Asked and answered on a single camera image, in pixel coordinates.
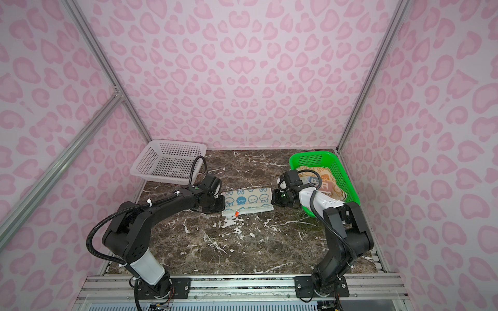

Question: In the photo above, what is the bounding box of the blue bunny pattern towel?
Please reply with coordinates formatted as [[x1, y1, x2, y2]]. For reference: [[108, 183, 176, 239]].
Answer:
[[222, 187, 274, 217]]

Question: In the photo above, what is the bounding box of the white plastic basket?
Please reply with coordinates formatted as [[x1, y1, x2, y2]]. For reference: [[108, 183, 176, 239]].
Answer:
[[130, 140, 207, 185]]

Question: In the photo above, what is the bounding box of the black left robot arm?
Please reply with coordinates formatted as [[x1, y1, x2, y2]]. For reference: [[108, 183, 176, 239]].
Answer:
[[102, 174, 225, 299]]

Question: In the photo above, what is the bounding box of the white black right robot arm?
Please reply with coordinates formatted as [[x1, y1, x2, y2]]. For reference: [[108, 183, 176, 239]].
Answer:
[[271, 169, 374, 294]]

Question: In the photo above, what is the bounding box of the green plastic basket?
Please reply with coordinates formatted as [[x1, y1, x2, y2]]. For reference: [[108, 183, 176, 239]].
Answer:
[[289, 151, 361, 213]]

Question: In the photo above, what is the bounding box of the brown pattern towel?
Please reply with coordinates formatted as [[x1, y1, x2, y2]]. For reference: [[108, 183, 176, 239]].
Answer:
[[297, 166, 347, 202]]

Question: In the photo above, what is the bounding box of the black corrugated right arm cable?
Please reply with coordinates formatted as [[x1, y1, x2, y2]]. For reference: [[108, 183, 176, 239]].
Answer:
[[278, 168, 359, 311]]

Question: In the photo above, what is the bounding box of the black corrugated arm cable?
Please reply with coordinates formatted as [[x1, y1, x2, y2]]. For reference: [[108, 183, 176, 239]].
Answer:
[[86, 155, 209, 311], [278, 168, 359, 311]]

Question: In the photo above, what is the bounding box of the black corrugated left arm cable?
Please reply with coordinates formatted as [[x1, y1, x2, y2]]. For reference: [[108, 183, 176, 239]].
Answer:
[[86, 155, 209, 311]]

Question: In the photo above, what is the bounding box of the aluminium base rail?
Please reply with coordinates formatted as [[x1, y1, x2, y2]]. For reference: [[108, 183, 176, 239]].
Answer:
[[73, 273, 414, 310]]

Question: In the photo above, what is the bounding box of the aluminium frame corner post left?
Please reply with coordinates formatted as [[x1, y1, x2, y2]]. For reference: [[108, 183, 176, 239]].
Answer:
[[61, 0, 152, 142]]

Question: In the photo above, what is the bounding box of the aluminium frame corner post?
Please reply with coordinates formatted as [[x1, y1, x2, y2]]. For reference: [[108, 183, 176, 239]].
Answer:
[[335, 0, 413, 156], [61, 0, 152, 142]]

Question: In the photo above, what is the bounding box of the aluminium frame corner post right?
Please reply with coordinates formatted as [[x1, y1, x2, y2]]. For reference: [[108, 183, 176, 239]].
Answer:
[[335, 0, 413, 156]]

